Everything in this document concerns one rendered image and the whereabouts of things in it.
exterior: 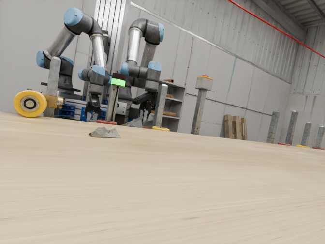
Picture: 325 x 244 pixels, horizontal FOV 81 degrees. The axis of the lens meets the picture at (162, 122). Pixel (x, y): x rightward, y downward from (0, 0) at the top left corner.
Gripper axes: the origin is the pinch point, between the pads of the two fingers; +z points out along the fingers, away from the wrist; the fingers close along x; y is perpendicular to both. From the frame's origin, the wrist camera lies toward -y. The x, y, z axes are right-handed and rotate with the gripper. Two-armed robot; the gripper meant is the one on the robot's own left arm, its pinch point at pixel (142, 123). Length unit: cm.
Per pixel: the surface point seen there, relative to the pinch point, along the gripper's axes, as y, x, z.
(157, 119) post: -1.4, -12.3, -4.3
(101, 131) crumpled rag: -49, -39, -2
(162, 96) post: -0.7, -12.6, -16.7
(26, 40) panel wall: -7, 268, -74
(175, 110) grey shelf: 256, 182, -15
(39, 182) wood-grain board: -68, -61, 0
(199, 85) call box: 21.2, -19.4, -27.3
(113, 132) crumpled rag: -46, -40, -2
